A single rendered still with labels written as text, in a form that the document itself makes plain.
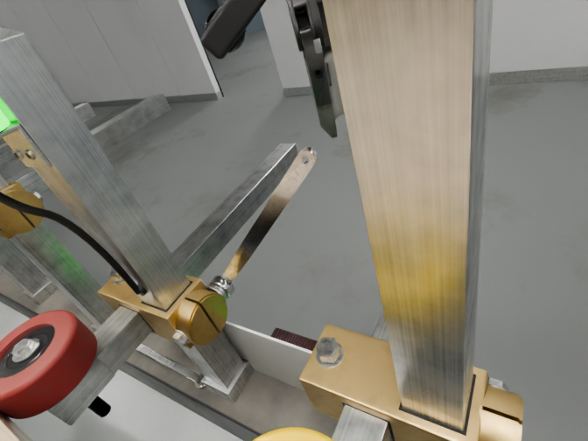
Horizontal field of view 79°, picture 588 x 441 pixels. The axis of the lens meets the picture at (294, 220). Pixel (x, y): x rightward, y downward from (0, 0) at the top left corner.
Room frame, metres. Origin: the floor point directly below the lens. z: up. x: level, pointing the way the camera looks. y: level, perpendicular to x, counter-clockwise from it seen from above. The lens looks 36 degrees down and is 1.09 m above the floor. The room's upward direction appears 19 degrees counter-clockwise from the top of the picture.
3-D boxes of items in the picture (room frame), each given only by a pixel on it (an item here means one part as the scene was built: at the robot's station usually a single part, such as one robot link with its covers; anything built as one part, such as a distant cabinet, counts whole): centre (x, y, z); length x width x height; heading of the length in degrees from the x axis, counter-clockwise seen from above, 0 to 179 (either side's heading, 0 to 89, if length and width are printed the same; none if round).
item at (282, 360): (0.26, 0.10, 0.75); 0.26 x 0.01 x 0.10; 49
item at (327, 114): (0.35, -0.09, 0.97); 0.06 x 0.03 x 0.09; 81
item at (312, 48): (0.35, -0.07, 1.01); 0.05 x 0.02 x 0.09; 171
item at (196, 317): (0.28, 0.16, 0.85); 0.13 x 0.06 x 0.05; 49
